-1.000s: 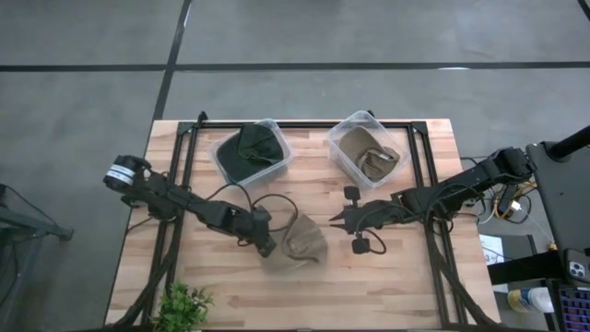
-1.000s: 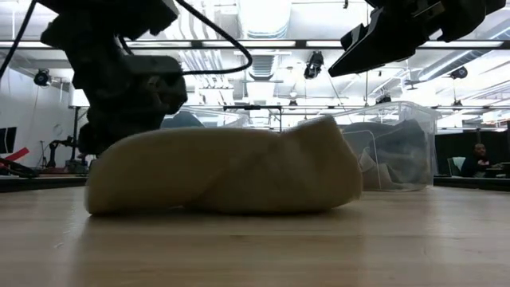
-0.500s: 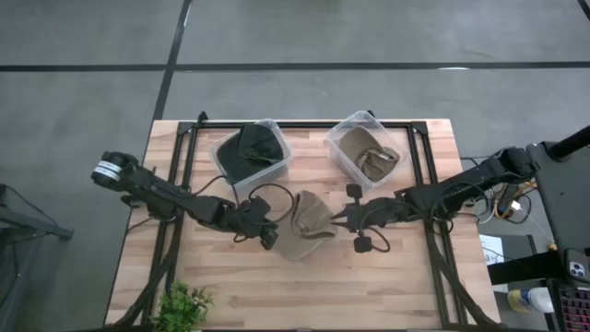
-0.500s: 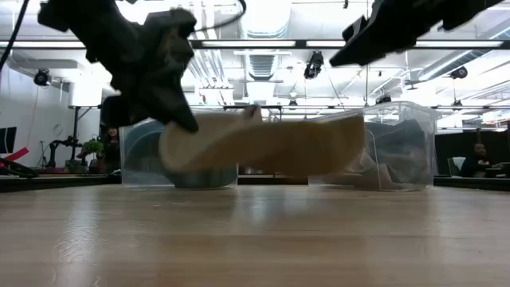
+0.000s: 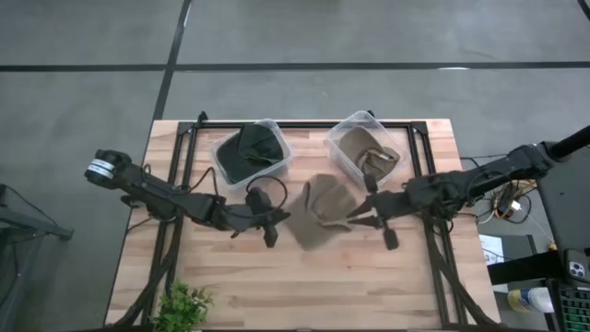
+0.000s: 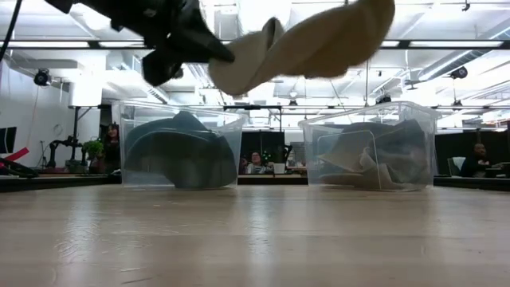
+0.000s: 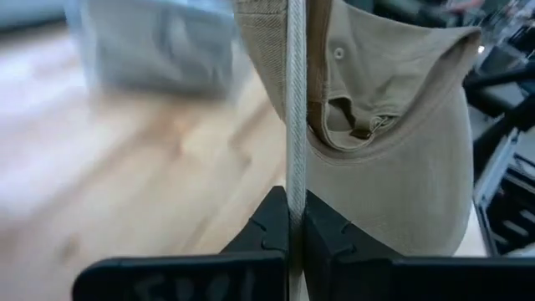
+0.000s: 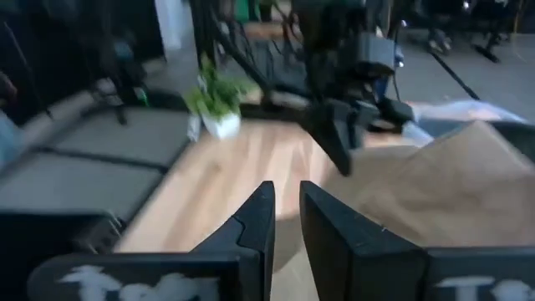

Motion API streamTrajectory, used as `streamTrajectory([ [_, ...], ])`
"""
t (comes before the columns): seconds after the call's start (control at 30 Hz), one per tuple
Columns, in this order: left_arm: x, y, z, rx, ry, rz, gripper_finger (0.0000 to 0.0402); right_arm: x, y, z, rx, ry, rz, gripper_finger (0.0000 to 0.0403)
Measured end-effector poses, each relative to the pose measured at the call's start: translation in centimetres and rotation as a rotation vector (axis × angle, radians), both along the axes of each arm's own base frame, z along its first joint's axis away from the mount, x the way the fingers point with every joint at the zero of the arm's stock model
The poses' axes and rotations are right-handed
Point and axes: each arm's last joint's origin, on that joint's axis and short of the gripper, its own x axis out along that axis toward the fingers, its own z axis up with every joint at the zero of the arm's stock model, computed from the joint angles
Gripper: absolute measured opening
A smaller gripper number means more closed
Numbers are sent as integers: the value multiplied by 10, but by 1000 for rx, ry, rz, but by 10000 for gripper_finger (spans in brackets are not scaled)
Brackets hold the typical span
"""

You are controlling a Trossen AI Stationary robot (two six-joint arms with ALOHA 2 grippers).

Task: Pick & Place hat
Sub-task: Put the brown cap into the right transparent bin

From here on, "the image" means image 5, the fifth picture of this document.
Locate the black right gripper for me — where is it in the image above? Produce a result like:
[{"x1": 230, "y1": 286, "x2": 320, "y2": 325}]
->
[{"x1": 346, "y1": 172, "x2": 416, "y2": 253}]

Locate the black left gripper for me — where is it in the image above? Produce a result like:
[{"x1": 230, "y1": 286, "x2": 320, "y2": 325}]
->
[{"x1": 224, "y1": 202, "x2": 291, "y2": 249}]

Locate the clear plastic container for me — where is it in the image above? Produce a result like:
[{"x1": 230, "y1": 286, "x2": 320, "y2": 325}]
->
[
  {"x1": 324, "y1": 109, "x2": 412, "y2": 191},
  {"x1": 209, "y1": 118, "x2": 294, "y2": 193}
]

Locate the white paper sheet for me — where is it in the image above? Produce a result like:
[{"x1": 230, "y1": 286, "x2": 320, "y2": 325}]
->
[{"x1": 478, "y1": 233, "x2": 508, "y2": 267}]

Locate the small green plant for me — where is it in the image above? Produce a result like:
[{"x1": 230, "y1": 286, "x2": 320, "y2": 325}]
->
[{"x1": 151, "y1": 280, "x2": 216, "y2": 332}]

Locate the black power strip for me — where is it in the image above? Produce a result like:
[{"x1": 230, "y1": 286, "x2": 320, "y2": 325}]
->
[{"x1": 497, "y1": 184, "x2": 522, "y2": 218}]

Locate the black desk beam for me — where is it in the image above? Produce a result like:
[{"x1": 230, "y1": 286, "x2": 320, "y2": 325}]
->
[{"x1": 487, "y1": 250, "x2": 567, "y2": 286}]

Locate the white and yellow bottle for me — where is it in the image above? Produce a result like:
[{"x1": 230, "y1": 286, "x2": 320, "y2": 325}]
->
[{"x1": 506, "y1": 286, "x2": 557, "y2": 315}]

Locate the black laptop lid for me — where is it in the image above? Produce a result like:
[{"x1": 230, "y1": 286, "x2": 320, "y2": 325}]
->
[{"x1": 537, "y1": 140, "x2": 590, "y2": 259}]

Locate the black round pole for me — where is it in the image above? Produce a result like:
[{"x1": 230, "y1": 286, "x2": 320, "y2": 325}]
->
[{"x1": 547, "y1": 124, "x2": 590, "y2": 161}]

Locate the backlit keyboard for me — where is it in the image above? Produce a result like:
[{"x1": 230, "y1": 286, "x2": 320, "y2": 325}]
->
[{"x1": 550, "y1": 281, "x2": 590, "y2": 332}]

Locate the black metal stand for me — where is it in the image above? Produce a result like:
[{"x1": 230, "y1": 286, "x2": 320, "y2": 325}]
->
[{"x1": 0, "y1": 183, "x2": 76, "y2": 332}]

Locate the black left wrist camera cable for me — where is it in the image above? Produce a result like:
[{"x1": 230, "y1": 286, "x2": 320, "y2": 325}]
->
[{"x1": 245, "y1": 174, "x2": 289, "y2": 220}]

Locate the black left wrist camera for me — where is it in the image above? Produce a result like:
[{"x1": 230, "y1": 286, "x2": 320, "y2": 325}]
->
[{"x1": 246, "y1": 186, "x2": 273, "y2": 214}]

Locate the black metal table frame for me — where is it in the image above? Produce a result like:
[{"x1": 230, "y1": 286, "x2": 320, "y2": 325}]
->
[{"x1": 110, "y1": 110, "x2": 502, "y2": 331}]

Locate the thin brown wire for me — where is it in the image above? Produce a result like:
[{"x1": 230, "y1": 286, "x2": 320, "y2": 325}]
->
[{"x1": 124, "y1": 215, "x2": 156, "y2": 231}]

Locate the yellow cable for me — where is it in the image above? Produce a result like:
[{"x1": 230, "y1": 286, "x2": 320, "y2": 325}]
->
[{"x1": 492, "y1": 179, "x2": 540, "y2": 220}]

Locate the smartphone with camera lenses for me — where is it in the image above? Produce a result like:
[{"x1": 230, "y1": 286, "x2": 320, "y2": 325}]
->
[{"x1": 562, "y1": 247, "x2": 590, "y2": 283}]

